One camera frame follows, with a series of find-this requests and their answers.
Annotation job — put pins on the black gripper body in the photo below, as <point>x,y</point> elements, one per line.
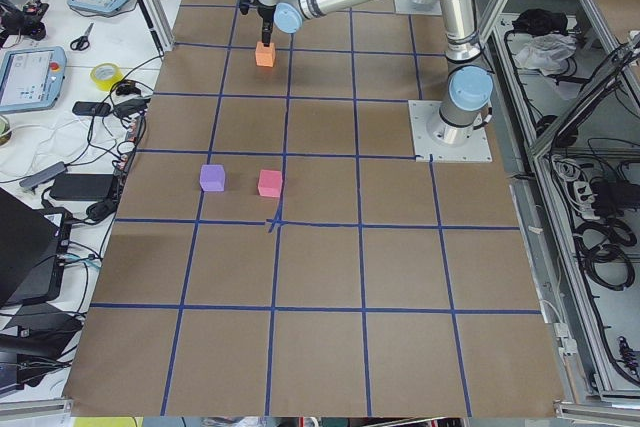
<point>265,13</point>

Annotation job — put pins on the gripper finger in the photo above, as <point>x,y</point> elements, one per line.
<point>266,33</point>

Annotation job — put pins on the orange foam block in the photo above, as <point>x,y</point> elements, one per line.
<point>265,54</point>

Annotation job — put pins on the red foam block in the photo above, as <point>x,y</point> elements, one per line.
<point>270,183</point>

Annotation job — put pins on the purple foam block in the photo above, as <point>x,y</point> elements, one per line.
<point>212,178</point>

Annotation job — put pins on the yellow tape roll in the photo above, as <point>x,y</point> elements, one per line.
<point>106,75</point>

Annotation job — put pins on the black phone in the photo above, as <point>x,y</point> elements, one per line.
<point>91,108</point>

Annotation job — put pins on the near teach pendant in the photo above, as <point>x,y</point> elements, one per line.
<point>31,79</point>

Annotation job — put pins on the black power brick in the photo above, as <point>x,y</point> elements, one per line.
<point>81,186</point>

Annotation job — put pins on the black laptop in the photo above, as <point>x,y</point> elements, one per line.
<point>33,242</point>

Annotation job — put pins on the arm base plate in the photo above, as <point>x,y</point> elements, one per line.
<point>436,141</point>
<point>418,7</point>

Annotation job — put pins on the black handled scissors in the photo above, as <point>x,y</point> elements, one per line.
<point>82,42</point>

